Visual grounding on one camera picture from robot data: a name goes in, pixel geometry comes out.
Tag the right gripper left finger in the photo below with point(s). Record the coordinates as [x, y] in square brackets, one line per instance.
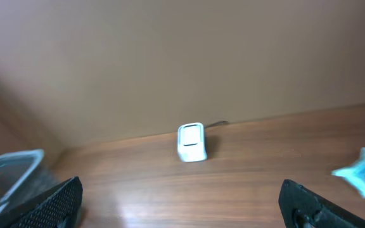
[55, 208]

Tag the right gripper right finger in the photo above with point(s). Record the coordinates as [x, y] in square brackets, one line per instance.
[301, 207]

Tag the white barcode scanner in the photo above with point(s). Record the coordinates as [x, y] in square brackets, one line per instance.
[191, 142]

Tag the grey plastic mesh basket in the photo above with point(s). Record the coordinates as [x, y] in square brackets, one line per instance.
[22, 177]

